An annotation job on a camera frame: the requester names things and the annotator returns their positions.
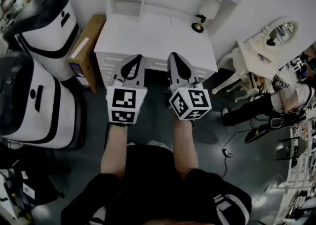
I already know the white desk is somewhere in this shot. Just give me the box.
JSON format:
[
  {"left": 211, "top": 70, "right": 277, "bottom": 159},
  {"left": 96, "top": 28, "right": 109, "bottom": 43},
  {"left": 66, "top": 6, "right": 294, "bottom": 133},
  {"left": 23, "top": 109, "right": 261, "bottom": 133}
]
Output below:
[{"left": 93, "top": 12, "right": 218, "bottom": 89}]

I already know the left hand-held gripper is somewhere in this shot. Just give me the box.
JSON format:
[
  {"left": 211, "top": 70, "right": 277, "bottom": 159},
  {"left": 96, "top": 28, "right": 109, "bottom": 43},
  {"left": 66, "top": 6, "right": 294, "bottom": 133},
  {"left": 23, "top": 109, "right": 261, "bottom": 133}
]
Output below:
[{"left": 106, "top": 54, "right": 148, "bottom": 127}]

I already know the white wire rack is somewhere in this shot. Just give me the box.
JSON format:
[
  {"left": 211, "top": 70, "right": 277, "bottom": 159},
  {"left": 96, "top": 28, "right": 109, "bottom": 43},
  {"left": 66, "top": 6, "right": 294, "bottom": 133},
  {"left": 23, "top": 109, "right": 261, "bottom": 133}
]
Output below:
[{"left": 269, "top": 120, "right": 316, "bottom": 225}]

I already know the black floor cable with adapter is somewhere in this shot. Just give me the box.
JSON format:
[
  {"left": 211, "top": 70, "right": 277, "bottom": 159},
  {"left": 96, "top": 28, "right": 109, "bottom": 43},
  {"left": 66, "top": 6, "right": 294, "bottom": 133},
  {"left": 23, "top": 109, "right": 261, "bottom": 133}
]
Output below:
[{"left": 219, "top": 130, "right": 250, "bottom": 178}]

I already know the white and black robot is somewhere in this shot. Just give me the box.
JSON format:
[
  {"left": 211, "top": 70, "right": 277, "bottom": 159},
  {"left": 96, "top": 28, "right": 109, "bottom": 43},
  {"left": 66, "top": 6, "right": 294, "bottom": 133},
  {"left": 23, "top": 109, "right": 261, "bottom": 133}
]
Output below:
[
  {"left": 0, "top": 50, "right": 87, "bottom": 149},
  {"left": 3, "top": 0, "right": 81, "bottom": 83}
]

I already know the white shade desk lamp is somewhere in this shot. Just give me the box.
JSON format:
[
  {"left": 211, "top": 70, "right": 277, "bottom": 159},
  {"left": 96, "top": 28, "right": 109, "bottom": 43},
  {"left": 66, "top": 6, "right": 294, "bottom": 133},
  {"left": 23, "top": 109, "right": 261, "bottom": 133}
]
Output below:
[{"left": 191, "top": 0, "right": 220, "bottom": 33}]

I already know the person's black shirt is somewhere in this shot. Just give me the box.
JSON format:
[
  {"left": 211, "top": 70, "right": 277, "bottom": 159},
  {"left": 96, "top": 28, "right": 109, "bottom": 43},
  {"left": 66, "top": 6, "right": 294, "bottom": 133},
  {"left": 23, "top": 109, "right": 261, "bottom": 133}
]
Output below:
[{"left": 61, "top": 144, "right": 252, "bottom": 225}]

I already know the person's right forearm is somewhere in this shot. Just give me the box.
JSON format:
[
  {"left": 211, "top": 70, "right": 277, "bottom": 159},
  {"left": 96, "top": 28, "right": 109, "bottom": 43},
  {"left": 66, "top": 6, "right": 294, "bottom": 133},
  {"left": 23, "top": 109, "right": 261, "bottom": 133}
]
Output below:
[{"left": 172, "top": 119, "right": 199, "bottom": 180}]

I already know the brown cardboard box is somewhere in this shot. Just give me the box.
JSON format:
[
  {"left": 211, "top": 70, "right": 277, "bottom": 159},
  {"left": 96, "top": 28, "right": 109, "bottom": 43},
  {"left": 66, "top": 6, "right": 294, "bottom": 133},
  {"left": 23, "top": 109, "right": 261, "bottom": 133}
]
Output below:
[{"left": 67, "top": 14, "right": 107, "bottom": 93}]

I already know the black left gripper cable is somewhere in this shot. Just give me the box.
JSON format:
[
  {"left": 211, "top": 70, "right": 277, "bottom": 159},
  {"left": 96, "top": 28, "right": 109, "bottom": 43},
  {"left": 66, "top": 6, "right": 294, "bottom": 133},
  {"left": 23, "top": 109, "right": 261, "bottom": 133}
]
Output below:
[{"left": 103, "top": 122, "right": 111, "bottom": 149}]

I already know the cream ornate vanity table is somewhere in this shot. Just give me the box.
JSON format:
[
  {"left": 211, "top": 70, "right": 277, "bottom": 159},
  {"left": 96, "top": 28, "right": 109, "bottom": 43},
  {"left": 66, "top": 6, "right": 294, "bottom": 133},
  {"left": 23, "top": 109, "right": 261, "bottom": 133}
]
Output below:
[{"left": 211, "top": 16, "right": 301, "bottom": 103}]

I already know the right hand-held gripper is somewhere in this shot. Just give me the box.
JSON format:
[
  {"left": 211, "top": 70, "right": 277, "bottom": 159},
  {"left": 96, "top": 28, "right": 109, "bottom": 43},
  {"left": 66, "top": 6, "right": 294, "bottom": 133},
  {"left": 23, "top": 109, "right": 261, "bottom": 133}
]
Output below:
[{"left": 168, "top": 52, "right": 212, "bottom": 121}]

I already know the oval cream framed mirror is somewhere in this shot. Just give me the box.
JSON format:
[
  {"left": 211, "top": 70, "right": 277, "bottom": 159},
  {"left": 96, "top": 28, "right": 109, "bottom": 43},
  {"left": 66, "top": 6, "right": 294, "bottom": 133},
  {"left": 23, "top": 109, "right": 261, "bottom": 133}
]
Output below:
[{"left": 263, "top": 20, "right": 297, "bottom": 46}]

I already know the person's left forearm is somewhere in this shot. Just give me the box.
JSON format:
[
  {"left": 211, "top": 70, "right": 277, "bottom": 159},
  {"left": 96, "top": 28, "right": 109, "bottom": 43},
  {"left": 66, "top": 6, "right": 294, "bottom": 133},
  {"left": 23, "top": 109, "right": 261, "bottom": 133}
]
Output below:
[{"left": 100, "top": 124, "right": 129, "bottom": 180}]

